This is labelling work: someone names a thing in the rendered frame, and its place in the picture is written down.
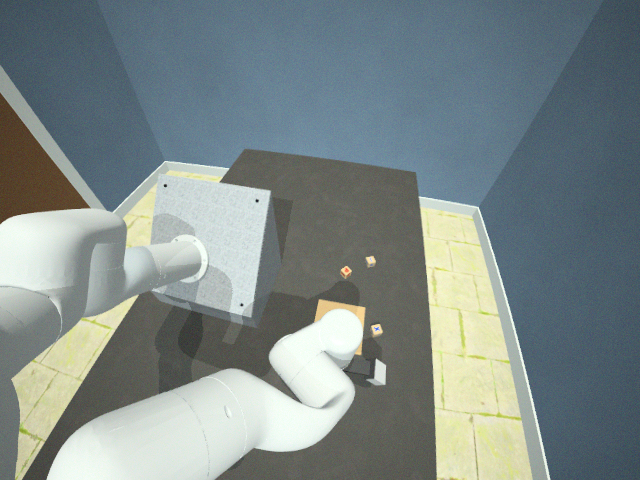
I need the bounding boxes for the tan flat mat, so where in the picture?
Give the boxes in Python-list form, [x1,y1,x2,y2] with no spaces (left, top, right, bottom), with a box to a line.
[314,299,365,355]

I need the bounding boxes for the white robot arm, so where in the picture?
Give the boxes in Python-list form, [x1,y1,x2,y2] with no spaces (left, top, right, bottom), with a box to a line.
[0,208,386,480]

